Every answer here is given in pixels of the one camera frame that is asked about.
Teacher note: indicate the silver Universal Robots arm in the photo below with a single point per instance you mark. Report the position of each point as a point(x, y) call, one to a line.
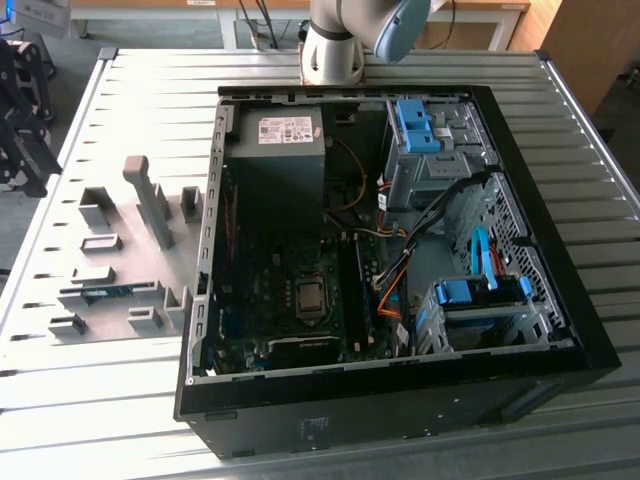
point(330, 55)

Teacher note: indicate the grey metal disk bay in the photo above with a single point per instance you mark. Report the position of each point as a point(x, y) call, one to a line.
point(500, 320)

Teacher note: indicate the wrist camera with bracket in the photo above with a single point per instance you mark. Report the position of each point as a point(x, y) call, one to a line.
point(45, 20)

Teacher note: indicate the hard disk in blue carrier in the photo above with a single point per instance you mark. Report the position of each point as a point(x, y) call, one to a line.
point(457, 291)

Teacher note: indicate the blue drive bay latch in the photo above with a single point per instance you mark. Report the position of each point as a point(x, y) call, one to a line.
point(417, 130)

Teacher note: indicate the brown wooden cabinet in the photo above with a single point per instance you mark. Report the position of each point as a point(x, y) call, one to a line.
point(590, 50)

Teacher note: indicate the black RAM slot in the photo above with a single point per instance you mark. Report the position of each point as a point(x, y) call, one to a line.
point(347, 290)

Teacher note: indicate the black open PC case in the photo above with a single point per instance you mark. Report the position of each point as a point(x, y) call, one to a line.
point(350, 425)

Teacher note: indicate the grey power supply unit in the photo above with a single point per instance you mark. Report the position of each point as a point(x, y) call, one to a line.
point(280, 150)

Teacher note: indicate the CPU socket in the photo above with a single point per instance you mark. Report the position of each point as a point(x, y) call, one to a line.
point(295, 300)

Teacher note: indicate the grey metal drive cage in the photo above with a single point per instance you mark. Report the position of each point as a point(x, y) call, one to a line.
point(430, 172)

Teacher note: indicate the blue RAM stick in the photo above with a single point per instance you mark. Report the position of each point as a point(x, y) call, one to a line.
point(107, 291)

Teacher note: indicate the grey parts rack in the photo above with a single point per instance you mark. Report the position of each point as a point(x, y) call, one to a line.
point(125, 250)

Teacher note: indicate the green motherboard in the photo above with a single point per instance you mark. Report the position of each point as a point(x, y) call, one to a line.
point(260, 300)

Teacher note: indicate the silver CPU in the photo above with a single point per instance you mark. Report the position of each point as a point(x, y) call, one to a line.
point(311, 296)

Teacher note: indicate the black graphics card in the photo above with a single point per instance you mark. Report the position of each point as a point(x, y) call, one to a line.
point(305, 350)

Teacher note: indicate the long white-framed desk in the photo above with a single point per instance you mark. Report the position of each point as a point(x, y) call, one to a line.
point(150, 14)

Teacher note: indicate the small wood-topped white table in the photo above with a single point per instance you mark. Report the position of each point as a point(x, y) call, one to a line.
point(505, 20)

